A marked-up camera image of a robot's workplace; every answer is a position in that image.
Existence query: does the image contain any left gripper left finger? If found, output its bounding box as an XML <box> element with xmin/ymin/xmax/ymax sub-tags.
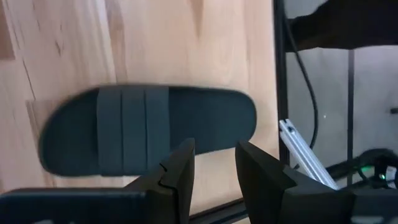
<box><xmin>124</xmin><ymin>138</ymin><xmax>196</xmax><ymax>224</ymax></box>

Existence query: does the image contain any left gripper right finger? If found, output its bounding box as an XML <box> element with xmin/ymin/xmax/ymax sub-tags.
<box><xmin>235</xmin><ymin>139</ymin><xmax>296</xmax><ymax>224</ymax></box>

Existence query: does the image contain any silver aluminium extrusion bar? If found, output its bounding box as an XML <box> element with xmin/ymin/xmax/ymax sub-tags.
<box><xmin>278</xmin><ymin>119</ymin><xmax>340</xmax><ymax>190</ymax></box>

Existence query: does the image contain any black table frame post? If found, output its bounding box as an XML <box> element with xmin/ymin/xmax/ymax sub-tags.
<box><xmin>272</xmin><ymin>0</ymin><xmax>290</xmax><ymax>164</ymax></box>

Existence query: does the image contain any black hanging cable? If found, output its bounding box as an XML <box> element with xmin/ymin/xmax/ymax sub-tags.
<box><xmin>284</xmin><ymin>18</ymin><xmax>319</xmax><ymax>150</ymax></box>

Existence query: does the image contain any dark green foam slipper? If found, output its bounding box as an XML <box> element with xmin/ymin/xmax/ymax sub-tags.
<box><xmin>39</xmin><ymin>83</ymin><xmax>258</xmax><ymax>177</ymax></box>

